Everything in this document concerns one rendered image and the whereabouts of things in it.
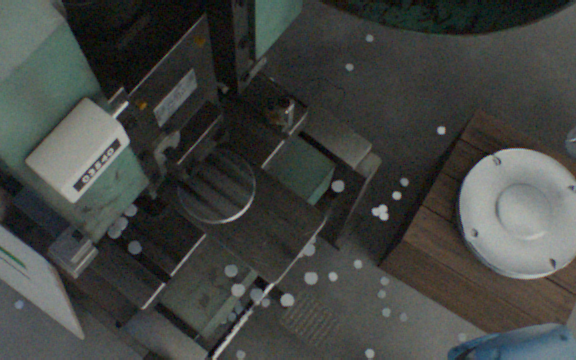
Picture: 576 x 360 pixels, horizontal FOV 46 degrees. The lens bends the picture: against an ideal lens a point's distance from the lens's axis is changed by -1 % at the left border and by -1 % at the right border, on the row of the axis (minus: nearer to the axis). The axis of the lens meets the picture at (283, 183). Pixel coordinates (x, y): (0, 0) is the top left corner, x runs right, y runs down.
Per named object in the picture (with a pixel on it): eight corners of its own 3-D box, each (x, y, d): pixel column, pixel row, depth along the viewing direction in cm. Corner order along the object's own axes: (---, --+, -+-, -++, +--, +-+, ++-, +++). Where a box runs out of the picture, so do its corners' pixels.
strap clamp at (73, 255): (143, 201, 117) (132, 184, 107) (76, 278, 112) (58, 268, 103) (117, 181, 118) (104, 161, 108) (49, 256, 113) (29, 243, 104)
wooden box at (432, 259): (565, 227, 191) (629, 192, 158) (506, 345, 181) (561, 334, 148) (440, 154, 196) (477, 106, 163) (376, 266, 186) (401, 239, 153)
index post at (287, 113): (293, 122, 122) (296, 100, 113) (283, 134, 121) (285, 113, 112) (281, 112, 122) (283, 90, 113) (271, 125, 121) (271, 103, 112)
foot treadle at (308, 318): (339, 320, 171) (342, 318, 166) (315, 352, 168) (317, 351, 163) (159, 180, 180) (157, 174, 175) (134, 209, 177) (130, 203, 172)
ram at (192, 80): (244, 126, 101) (239, 24, 73) (178, 203, 98) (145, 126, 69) (156, 60, 104) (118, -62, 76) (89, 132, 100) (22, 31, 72)
